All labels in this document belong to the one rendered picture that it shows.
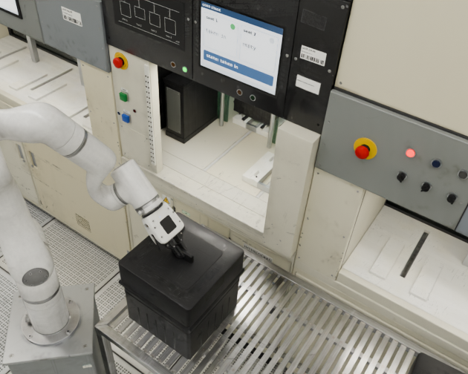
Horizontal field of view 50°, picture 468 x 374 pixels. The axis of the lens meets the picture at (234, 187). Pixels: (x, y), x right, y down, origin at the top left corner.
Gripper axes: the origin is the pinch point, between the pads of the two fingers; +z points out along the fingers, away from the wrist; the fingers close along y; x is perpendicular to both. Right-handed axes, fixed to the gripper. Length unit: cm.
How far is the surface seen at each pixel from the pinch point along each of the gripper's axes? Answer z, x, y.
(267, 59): -34, -36, 39
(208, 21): -53, -24, 39
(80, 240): -1, 155, 38
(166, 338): 23.1, 16.1, -13.7
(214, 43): -47, -21, 39
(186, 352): 29.3, 10.0, -13.7
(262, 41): -39, -38, 39
